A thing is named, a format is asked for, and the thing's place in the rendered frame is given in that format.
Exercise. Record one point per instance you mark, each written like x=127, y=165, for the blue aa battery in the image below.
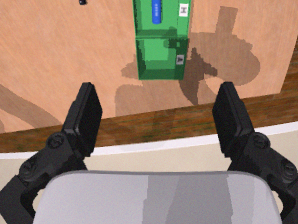
x=156, y=11

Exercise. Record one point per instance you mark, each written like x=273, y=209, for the green three-compartment bin rack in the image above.
x=158, y=45

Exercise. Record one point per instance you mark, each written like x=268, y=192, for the black battery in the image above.
x=82, y=2

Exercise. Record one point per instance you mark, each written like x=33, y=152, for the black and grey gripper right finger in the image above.
x=238, y=137

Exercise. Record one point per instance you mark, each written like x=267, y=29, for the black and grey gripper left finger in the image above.
x=64, y=152

